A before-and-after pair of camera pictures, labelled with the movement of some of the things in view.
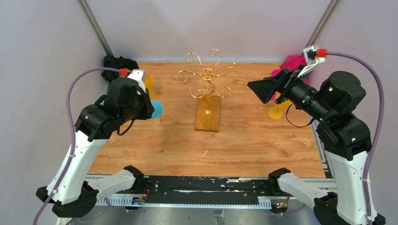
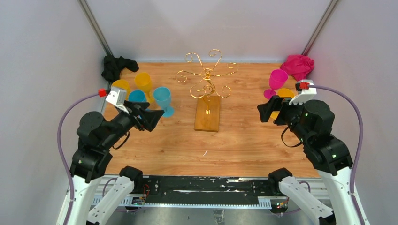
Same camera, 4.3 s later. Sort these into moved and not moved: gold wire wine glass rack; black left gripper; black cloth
Moved: black left gripper
Not moved: black cloth; gold wire wine glass rack
